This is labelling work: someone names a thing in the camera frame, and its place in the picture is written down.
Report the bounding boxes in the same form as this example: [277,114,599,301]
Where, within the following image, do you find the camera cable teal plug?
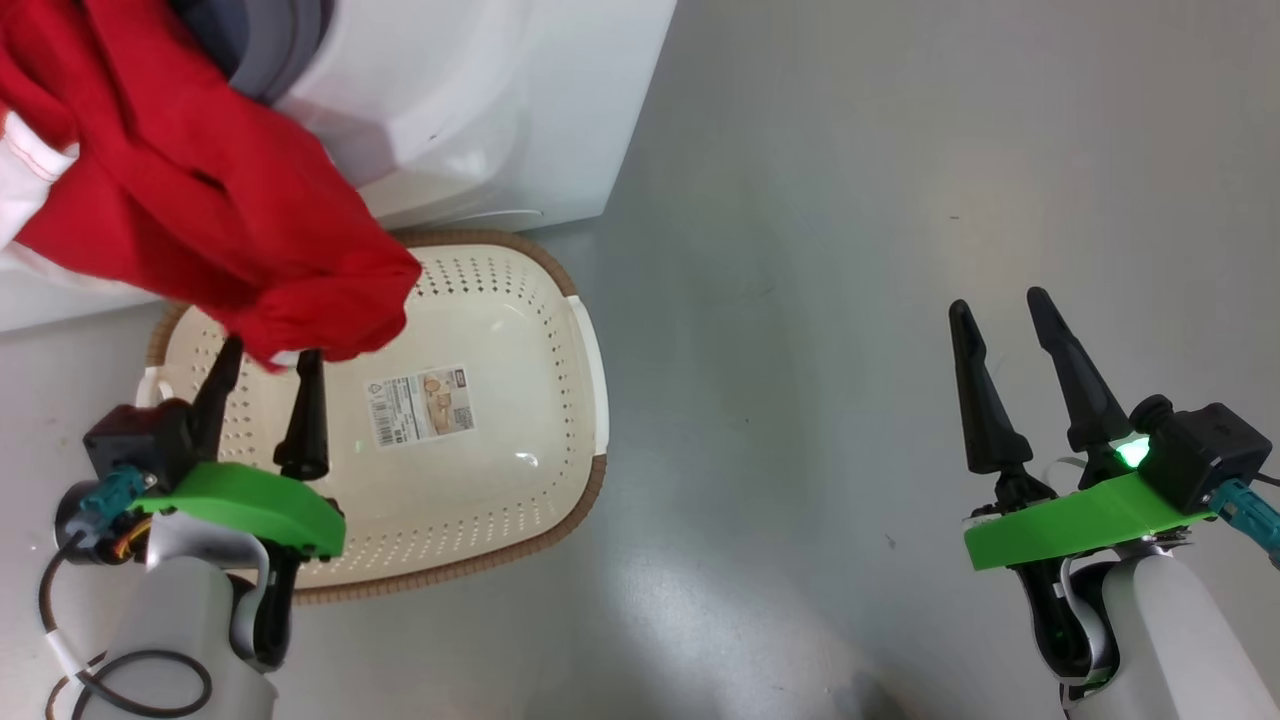
[1210,478,1280,571]
[38,465,213,720]

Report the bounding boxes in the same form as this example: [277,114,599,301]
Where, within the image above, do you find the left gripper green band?
[130,335,348,559]

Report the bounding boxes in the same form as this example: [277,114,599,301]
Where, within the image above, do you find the white front-load washing machine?
[0,0,679,334]

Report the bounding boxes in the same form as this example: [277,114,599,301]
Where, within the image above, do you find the cream perforated basket brown rim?
[145,228,611,606]

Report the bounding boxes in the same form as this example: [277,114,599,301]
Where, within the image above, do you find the left camera cable teal plug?
[38,465,213,720]

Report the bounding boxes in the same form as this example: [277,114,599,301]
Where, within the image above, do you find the paper label sticker in basket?
[365,365,476,448]

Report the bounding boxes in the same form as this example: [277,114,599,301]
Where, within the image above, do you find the right camera cable teal plug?
[1210,478,1280,571]

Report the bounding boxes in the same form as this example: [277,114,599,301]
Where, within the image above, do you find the grey rubber door gasket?
[170,0,336,106]

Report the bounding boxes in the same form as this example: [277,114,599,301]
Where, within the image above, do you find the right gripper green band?
[948,286,1216,573]

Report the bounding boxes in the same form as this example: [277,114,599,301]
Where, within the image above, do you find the red and white garment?
[0,0,423,373]

